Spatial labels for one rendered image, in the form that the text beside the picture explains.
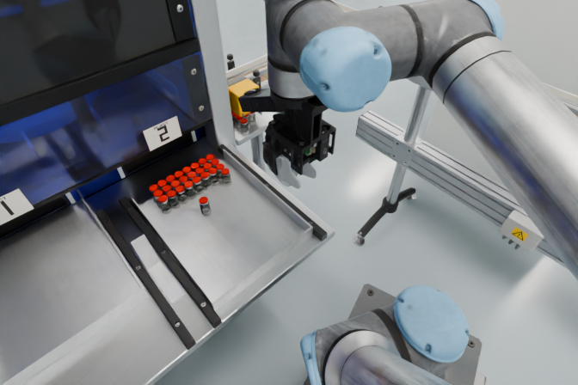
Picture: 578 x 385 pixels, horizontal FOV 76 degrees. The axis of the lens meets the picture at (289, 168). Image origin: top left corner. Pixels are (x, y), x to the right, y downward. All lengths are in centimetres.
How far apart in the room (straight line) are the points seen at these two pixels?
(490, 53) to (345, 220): 167
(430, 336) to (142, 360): 48
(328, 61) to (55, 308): 72
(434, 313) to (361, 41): 45
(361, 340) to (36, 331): 59
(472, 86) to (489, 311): 162
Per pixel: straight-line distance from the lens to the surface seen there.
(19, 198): 89
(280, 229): 85
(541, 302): 207
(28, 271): 96
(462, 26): 41
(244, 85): 102
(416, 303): 65
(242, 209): 90
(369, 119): 174
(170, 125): 92
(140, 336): 79
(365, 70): 35
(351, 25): 37
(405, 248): 196
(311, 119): 49
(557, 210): 34
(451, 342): 64
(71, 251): 95
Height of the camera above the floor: 158
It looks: 45 degrees down
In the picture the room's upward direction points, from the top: straight up
